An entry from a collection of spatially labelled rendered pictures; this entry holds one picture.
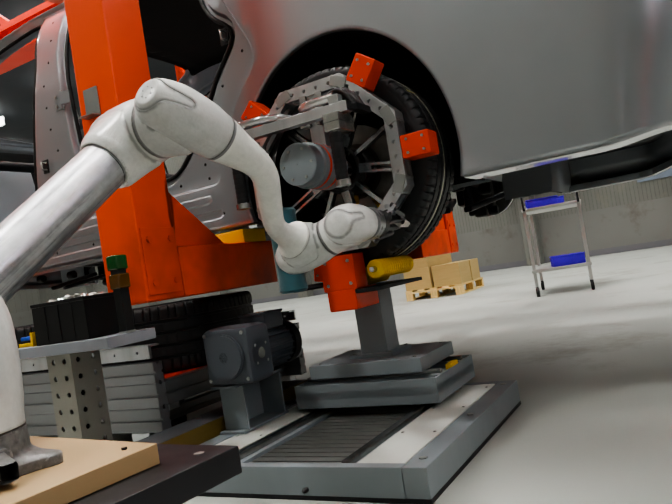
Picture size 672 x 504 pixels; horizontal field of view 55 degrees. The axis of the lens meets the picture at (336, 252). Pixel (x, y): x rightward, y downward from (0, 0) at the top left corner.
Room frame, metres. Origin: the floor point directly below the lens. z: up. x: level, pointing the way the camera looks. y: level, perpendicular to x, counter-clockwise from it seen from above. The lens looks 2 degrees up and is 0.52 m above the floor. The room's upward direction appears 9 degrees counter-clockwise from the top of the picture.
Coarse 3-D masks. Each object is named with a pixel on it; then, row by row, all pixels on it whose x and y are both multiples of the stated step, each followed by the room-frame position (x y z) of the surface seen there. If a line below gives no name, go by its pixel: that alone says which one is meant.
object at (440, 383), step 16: (432, 368) 1.99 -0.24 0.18; (448, 368) 2.01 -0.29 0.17; (464, 368) 2.13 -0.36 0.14; (304, 384) 2.18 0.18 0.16; (320, 384) 2.15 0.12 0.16; (336, 384) 2.06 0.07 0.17; (352, 384) 2.03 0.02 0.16; (368, 384) 2.01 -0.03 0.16; (384, 384) 1.98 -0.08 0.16; (400, 384) 1.95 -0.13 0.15; (416, 384) 1.93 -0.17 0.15; (432, 384) 1.90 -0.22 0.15; (448, 384) 1.98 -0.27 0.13; (304, 400) 2.12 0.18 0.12; (320, 400) 2.09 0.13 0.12; (336, 400) 2.07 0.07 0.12; (352, 400) 2.04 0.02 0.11; (368, 400) 2.01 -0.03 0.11; (384, 400) 1.98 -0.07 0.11; (400, 400) 1.96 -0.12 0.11; (416, 400) 1.93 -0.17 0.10; (432, 400) 1.91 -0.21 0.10
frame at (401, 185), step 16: (320, 80) 1.98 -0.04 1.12; (336, 80) 1.95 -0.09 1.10; (288, 96) 2.04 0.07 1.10; (368, 96) 1.91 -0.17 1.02; (272, 112) 2.07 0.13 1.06; (288, 112) 2.09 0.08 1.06; (384, 112) 1.88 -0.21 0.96; (400, 112) 1.91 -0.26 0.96; (400, 128) 1.91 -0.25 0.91; (272, 144) 2.14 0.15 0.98; (400, 144) 1.87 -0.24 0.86; (400, 160) 1.88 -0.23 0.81; (400, 176) 1.88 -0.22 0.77; (400, 192) 1.88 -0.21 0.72; (384, 208) 1.91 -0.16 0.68; (368, 240) 1.94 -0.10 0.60
